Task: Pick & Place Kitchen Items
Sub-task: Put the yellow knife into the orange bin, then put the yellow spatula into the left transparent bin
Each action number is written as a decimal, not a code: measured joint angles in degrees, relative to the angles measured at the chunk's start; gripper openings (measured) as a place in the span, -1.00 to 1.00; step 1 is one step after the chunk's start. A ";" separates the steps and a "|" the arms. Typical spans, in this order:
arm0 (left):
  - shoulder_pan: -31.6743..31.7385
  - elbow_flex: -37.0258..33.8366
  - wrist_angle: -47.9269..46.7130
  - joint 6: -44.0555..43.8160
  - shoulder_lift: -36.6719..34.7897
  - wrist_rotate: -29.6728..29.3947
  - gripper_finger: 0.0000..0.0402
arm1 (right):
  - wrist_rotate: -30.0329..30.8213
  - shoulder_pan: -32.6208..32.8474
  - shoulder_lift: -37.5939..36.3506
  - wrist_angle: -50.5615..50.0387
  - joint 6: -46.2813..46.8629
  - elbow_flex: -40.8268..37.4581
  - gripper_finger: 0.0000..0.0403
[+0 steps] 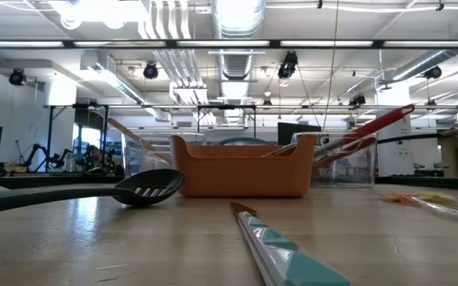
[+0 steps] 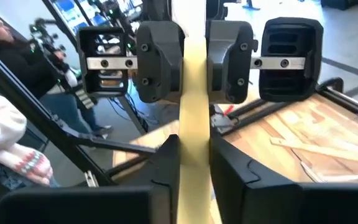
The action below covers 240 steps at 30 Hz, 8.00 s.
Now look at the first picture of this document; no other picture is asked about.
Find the black slotted spoon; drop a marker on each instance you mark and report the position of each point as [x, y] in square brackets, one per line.
[153, 178]

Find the teal patterned knife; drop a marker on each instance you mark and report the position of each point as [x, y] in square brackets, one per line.
[280, 258]

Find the red ladle steel shaft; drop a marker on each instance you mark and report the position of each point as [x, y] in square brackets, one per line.
[376, 124]

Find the yellow silicone brush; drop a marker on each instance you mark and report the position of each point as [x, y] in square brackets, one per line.
[435, 197]

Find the black background robot arm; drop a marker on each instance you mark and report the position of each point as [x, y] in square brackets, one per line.
[34, 149]

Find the steel box grater teal trim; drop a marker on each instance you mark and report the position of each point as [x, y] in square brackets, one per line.
[245, 141]

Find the orange plastic bin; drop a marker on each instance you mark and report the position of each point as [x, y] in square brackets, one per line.
[245, 175]

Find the black background monitor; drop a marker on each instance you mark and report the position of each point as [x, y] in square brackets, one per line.
[298, 133]

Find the clear plastic bin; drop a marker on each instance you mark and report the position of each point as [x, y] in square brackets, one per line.
[348, 175]
[133, 159]

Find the black ceiling spotlight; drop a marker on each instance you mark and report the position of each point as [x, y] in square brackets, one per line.
[150, 71]
[433, 72]
[356, 100]
[16, 77]
[288, 65]

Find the black bar with light strips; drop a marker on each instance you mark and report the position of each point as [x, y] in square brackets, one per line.
[274, 43]

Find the white column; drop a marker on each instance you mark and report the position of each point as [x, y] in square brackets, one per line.
[394, 155]

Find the silver ventilation duct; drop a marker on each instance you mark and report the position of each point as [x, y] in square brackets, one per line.
[237, 63]

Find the black background gantry frame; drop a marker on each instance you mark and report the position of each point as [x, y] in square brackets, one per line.
[50, 135]

